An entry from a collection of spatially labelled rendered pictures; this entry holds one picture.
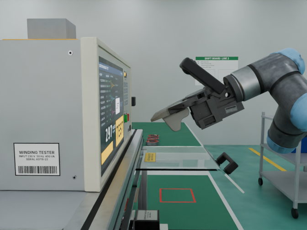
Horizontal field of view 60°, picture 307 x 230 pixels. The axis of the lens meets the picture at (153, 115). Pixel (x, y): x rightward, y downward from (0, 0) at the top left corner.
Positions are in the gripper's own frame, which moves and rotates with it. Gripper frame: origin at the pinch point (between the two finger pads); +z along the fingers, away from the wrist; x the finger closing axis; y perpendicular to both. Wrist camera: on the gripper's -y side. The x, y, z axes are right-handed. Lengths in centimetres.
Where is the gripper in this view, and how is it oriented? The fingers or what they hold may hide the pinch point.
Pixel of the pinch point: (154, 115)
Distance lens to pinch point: 63.7
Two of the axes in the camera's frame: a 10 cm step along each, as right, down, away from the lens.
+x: 0.2, -1.0, 9.9
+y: 4.2, 9.0, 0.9
